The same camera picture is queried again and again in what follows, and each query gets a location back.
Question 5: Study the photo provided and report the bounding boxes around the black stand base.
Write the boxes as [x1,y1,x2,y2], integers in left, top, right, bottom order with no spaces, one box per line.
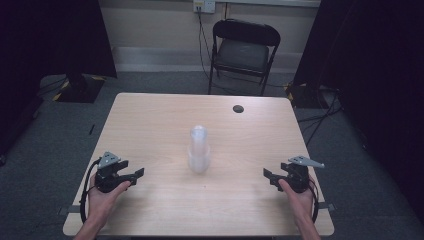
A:
[285,81,323,110]
[52,73,107,104]

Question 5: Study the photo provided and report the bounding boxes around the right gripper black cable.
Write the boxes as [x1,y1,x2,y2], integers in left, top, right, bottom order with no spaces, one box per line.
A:
[307,177,320,224]

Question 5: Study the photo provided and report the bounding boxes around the white wall outlet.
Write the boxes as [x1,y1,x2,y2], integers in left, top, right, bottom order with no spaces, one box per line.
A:
[193,0,217,15]

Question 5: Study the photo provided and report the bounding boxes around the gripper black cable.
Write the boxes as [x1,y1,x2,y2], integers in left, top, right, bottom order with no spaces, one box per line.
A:
[78,157,102,225]
[307,177,320,224]

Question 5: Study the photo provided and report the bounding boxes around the person's left hand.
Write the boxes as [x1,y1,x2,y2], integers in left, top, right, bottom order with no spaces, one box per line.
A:
[86,179,132,228]

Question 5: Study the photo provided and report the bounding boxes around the dark curtain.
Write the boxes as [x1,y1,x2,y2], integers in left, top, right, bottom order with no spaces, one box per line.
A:
[0,0,118,158]
[292,0,424,221]

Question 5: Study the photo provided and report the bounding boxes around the grey table bracket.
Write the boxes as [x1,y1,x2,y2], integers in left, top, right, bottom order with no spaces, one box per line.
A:
[57,204,82,217]
[317,202,337,213]

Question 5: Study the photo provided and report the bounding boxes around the person's right hand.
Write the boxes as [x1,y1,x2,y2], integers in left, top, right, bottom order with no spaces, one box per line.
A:
[277,178,316,225]

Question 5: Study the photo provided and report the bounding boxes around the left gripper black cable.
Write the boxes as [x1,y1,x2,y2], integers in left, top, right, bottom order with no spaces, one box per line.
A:
[78,157,102,225]

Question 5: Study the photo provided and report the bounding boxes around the clear plastic bottle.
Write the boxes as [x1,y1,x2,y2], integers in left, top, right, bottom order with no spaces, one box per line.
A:
[187,124,212,175]

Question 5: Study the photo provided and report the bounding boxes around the black folding chair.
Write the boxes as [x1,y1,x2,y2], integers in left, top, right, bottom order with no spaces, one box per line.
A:
[207,18,282,97]

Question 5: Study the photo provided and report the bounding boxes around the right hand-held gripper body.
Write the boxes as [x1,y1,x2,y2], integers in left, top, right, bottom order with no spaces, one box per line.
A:
[280,155,326,194]

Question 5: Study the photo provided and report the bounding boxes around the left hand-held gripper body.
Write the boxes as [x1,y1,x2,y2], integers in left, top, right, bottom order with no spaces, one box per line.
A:
[94,151,138,194]

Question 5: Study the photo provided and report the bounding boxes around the black floor cables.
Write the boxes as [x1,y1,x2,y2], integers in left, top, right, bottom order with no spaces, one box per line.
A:
[297,87,344,148]

